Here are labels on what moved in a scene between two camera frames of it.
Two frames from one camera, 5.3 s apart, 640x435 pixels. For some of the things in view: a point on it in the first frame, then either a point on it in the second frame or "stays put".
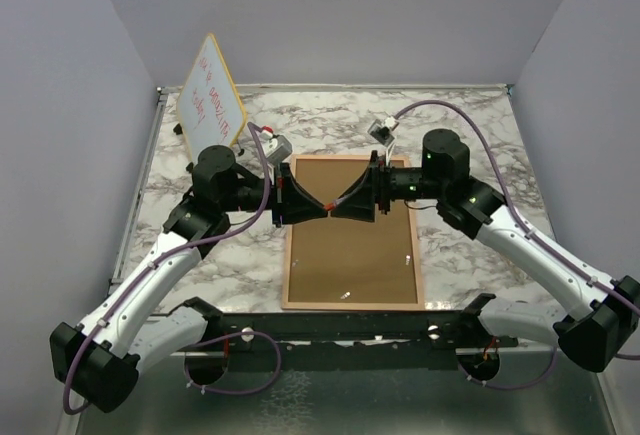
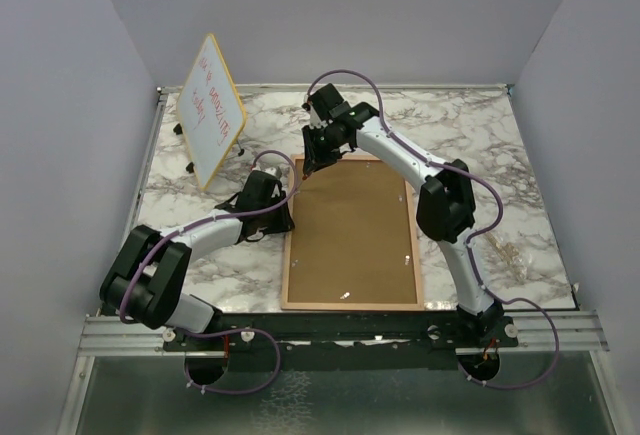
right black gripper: [359, 200] -> [313, 160]
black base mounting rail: [348, 339] stays put
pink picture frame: [338, 263] stays put
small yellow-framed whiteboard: [209, 108] stays put
